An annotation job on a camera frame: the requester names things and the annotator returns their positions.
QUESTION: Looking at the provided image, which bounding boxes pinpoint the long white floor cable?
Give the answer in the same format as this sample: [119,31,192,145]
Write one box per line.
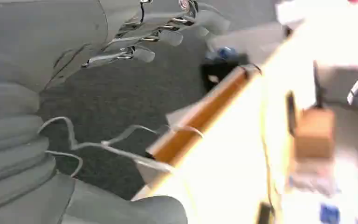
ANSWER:
[38,116,174,170]

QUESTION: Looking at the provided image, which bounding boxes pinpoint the black object on floor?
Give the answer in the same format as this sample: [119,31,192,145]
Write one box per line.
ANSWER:
[201,54,249,93]

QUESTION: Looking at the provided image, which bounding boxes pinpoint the wooden card box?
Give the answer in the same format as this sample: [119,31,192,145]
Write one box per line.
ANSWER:
[293,108,336,162]

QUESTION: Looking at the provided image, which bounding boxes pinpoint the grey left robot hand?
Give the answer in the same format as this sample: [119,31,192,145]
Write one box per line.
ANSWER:
[0,0,231,224]

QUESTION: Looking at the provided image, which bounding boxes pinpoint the small black item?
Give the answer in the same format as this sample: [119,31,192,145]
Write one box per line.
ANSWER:
[255,202,273,224]

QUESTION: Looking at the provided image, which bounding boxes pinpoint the pale desk with wooden edge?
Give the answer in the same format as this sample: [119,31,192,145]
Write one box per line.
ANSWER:
[131,18,358,224]

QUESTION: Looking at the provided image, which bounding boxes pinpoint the white box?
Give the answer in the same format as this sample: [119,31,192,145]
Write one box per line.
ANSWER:
[275,0,307,26]

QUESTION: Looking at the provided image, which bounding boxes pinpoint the small blue item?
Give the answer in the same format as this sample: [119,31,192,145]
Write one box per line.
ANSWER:
[319,203,341,224]

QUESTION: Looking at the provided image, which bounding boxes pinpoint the blue object on floor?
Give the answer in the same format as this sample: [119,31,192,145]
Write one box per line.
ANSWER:
[206,46,239,61]

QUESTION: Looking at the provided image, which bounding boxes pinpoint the short white floor cable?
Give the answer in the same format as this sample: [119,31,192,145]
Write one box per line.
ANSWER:
[101,124,169,147]

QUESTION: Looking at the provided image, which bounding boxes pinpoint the ribbed grey left arm sleeve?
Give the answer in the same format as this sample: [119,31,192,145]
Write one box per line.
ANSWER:
[0,46,76,217]

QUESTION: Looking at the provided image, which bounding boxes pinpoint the looped white floor cable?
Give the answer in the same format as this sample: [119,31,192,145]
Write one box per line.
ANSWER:
[44,150,83,178]

